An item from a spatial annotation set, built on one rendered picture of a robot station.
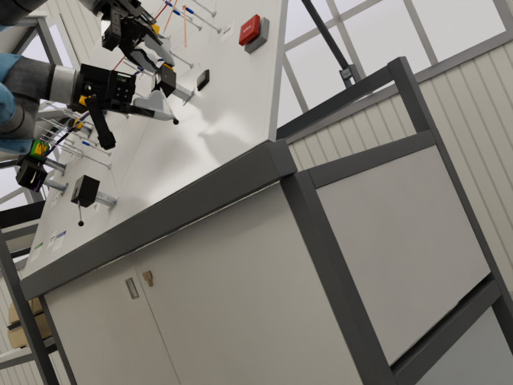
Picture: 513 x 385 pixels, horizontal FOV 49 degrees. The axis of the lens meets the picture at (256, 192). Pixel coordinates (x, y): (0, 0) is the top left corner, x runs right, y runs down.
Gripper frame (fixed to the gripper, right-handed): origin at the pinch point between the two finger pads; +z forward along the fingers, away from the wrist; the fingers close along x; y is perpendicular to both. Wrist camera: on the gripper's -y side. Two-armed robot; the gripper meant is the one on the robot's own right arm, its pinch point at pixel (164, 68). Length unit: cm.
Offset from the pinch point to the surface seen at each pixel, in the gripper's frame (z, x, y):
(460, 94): 103, -12, 151
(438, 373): 142, 31, 30
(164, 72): 1.0, -2.2, -5.0
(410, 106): 50, -30, 20
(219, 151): 19.5, -10.5, -25.2
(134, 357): 45, 54, -27
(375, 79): 40, -26, 26
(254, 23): 7.6, -27.0, -7.9
